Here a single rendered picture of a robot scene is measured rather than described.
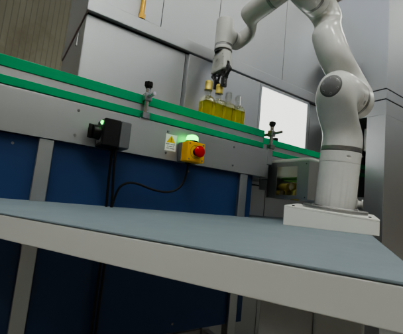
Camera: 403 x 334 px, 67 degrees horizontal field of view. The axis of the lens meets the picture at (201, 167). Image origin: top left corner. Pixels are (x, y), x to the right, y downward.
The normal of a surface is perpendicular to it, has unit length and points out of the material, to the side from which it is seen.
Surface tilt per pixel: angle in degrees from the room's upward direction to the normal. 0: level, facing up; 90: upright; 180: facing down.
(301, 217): 90
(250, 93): 90
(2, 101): 90
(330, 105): 127
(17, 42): 90
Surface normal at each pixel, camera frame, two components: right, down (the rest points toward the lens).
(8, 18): 0.90, 0.04
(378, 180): -0.83, -0.15
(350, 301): -0.43, -0.14
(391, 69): 0.55, -0.04
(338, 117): -0.52, 0.50
